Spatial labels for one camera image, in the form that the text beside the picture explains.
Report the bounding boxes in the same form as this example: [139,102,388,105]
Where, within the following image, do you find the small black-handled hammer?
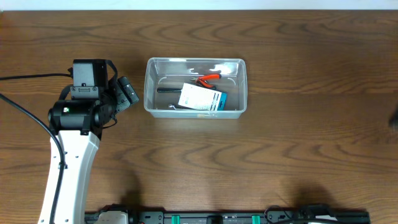
[157,87,182,93]

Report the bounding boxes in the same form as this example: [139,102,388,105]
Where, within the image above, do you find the clear plastic container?
[144,57,248,119]

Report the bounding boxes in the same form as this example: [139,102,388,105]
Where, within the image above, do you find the silver wrench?
[168,104,195,111]

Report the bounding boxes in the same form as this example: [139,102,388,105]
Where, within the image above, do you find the white and teal box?
[178,83,227,111]

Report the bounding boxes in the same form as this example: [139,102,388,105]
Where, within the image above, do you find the red-handled pliers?
[190,73,221,90]

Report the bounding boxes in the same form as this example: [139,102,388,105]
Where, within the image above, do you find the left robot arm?
[39,128,102,223]

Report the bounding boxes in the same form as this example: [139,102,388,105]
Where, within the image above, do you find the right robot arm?
[389,109,398,131]

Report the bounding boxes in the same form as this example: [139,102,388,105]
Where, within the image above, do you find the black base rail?
[83,204,371,224]

